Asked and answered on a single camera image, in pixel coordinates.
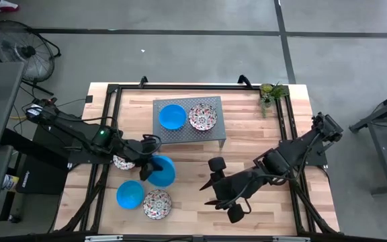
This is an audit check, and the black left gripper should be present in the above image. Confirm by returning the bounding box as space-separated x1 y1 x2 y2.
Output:
121 134 165 182

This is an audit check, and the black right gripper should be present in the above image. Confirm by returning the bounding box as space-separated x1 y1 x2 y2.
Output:
199 156 260 225

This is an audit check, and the blue plastic mini bowl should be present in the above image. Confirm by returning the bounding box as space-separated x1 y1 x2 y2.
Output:
158 104 187 131
145 154 177 188
116 180 145 210

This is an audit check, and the floral patterned mini bowl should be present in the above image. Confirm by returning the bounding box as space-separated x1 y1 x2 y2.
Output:
188 102 218 132
142 189 173 220
112 154 136 171

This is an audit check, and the grey perforated metal shelf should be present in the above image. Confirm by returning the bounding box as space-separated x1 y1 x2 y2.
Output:
152 95 228 149

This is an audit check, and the black equipment case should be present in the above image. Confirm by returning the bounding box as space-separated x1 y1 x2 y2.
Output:
14 120 70 196

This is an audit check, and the small potted green plant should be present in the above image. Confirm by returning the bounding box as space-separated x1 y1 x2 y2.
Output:
259 81 290 118

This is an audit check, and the yellow white packet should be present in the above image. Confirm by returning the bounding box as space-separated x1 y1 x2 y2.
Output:
1 173 20 193

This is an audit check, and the black floor fan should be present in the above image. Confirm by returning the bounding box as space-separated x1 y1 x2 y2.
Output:
0 19 62 97

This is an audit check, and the dark grey metal stand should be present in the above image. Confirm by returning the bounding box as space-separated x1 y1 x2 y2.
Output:
349 85 387 196

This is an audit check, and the person's white pink shoe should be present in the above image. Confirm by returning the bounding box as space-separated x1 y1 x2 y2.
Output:
0 0 22 14

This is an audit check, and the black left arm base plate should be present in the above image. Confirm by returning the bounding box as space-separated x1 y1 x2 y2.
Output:
67 151 114 166

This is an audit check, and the silver metal bracket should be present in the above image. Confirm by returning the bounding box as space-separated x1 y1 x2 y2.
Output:
84 235 124 242
272 236 311 242

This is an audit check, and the black aluminium table frame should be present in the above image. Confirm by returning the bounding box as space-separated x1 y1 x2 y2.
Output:
54 75 341 236

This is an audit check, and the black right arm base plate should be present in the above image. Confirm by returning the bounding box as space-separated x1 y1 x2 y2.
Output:
279 139 329 167

